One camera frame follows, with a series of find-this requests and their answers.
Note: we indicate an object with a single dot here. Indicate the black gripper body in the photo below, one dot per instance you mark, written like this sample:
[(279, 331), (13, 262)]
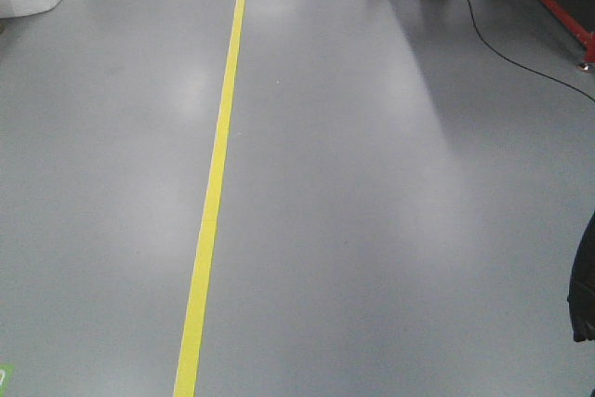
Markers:
[(581, 288)]

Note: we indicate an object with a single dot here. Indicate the yellow floor tape line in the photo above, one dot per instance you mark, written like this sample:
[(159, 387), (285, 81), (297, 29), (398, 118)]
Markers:
[(189, 355)]

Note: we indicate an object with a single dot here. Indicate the green floor sign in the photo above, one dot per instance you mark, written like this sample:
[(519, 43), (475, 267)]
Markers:
[(6, 373)]

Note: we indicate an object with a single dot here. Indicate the red metal frame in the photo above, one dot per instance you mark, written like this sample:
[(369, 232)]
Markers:
[(553, 2)]

